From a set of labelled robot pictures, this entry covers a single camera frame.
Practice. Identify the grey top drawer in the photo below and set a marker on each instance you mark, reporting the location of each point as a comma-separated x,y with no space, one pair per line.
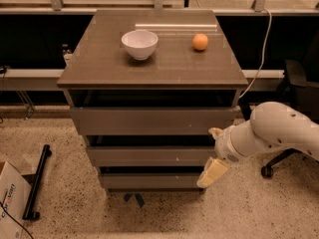
140,121

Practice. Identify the white bowl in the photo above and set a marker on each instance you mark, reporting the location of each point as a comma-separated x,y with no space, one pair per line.
140,44

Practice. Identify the cardboard box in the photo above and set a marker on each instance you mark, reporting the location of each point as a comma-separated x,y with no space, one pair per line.
14,192

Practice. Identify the grey drawer cabinet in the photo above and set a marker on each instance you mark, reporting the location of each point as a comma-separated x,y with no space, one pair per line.
102,74

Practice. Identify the grey drawer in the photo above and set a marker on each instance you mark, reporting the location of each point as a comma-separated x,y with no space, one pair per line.
149,181
140,121
149,156

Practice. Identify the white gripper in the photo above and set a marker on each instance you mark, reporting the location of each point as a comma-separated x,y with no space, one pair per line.
225,145

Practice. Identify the black metal bar stand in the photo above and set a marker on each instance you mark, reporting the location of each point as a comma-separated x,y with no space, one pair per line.
34,180

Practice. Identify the black office chair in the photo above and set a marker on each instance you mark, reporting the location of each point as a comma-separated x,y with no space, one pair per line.
303,94

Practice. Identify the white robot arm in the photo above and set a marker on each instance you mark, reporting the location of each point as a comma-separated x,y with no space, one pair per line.
272,127

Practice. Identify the orange fruit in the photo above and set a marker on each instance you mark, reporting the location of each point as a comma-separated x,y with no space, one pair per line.
200,42

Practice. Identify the blue tape cross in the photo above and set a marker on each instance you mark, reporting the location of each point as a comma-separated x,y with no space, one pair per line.
138,197

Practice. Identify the grey bottom drawer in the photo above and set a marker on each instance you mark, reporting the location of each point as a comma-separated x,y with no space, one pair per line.
149,181

